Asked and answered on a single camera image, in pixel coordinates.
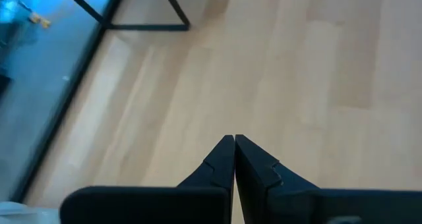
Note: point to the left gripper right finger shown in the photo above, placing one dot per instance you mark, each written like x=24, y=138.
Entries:
x=280, y=197

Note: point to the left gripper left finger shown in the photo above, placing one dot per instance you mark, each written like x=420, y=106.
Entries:
x=198, y=197

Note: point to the black mesh shelf riser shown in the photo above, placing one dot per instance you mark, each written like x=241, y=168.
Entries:
x=145, y=27

